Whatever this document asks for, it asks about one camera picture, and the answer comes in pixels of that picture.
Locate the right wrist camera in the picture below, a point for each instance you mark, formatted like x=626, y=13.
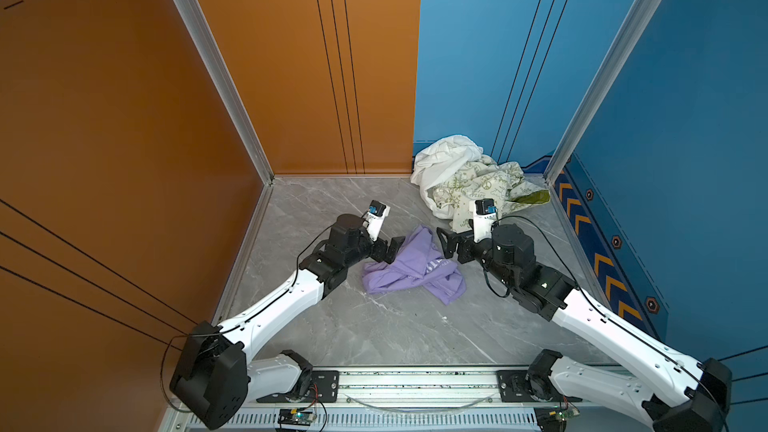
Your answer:
x=485, y=215

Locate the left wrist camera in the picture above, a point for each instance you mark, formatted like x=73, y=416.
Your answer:
x=374, y=218

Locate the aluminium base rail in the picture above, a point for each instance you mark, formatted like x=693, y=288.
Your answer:
x=413, y=398

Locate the aluminium corner post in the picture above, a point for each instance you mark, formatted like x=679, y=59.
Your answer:
x=631, y=30
x=203, y=38

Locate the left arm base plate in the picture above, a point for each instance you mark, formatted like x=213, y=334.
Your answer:
x=324, y=384

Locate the green patterned cream cloth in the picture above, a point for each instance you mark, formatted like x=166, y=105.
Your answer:
x=505, y=184

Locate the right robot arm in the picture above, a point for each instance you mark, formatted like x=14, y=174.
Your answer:
x=661, y=388

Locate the purple cloth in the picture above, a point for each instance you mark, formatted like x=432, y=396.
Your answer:
x=419, y=263

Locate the green circuit board left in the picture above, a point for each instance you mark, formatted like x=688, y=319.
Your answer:
x=300, y=420

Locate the small circuit board right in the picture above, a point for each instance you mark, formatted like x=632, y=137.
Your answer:
x=564, y=413

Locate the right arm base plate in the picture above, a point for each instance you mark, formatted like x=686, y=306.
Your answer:
x=518, y=386

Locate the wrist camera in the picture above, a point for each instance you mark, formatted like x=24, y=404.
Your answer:
x=485, y=215
x=374, y=218

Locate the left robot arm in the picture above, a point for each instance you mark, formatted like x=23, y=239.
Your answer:
x=218, y=371

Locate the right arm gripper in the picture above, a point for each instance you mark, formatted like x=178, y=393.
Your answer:
x=466, y=242

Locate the plain white cloth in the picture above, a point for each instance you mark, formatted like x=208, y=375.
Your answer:
x=438, y=163

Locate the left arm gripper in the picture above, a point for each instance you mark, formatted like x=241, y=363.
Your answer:
x=379, y=246

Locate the aluminium corner post left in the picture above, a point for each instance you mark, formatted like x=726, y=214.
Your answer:
x=203, y=38

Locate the aluminium corner post right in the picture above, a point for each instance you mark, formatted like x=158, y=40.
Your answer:
x=631, y=30

